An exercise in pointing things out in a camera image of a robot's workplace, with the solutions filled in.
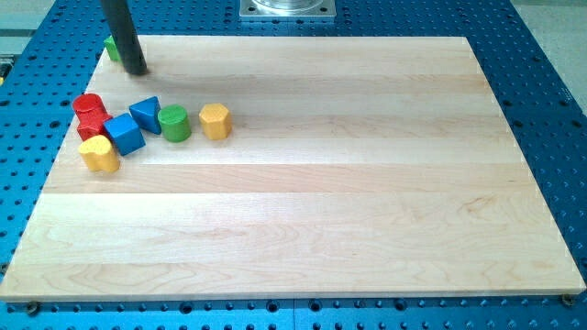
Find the blue cube block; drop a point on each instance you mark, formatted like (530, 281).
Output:
(125, 133)

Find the light wooden board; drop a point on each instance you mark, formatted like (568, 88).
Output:
(355, 167)

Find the yellow hexagon block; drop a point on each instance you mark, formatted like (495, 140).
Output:
(215, 120)

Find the green cylinder block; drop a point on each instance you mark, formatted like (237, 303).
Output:
(174, 122)

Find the blue triangle block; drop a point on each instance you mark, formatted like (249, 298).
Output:
(145, 113)

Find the yellow heart block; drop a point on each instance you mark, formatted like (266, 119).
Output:
(98, 154)

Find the red star block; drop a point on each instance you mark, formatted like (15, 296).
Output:
(91, 124)

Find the red cylinder block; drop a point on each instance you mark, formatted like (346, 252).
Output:
(87, 103)

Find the green block behind rod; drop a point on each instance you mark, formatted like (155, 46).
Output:
(111, 49)

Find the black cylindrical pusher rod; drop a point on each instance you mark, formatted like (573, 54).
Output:
(119, 20)

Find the blue perforated metal table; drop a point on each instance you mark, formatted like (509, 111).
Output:
(547, 121)

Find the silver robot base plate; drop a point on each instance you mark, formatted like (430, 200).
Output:
(287, 8)

